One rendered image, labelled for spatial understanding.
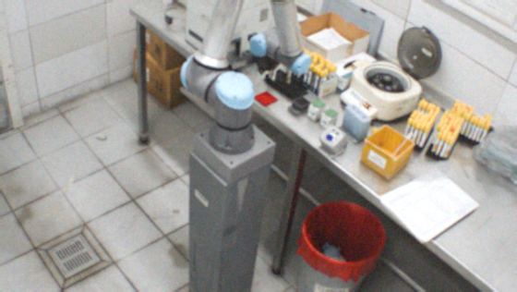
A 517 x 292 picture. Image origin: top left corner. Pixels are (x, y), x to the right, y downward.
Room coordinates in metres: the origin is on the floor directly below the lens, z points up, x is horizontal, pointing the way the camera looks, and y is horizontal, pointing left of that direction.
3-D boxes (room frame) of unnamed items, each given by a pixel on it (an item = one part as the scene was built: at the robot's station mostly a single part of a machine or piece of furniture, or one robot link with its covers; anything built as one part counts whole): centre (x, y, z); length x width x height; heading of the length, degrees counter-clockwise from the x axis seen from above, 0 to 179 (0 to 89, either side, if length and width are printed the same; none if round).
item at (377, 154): (1.47, -0.45, 0.93); 0.13 x 0.13 x 0.10; 50
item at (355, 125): (1.61, -0.34, 0.92); 0.10 x 0.07 x 0.10; 38
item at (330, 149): (1.52, -0.27, 0.92); 0.13 x 0.07 x 0.08; 136
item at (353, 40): (2.12, -0.24, 0.95); 0.29 x 0.25 x 0.15; 136
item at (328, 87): (1.91, -0.17, 0.91); 0.20 x 0.10 x 0.07; 46
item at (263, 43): (1.68, 0.01, 1.16); 0.11 x 0.11 x 0.08; 50
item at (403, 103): (1.83, -0.46, 0.94); 0.30 x 0.24 x 0.12; 127
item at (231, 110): (1.40, 0.10, 1.12); 0.13 x 0.12 x 0.14; 50
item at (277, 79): (1.86, -0.08, 0.93); 0.17 x 0.09 x 0.11; 45
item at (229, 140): (1.40, 0.09, 1.00); 0.15 x 0.15 x 0.10
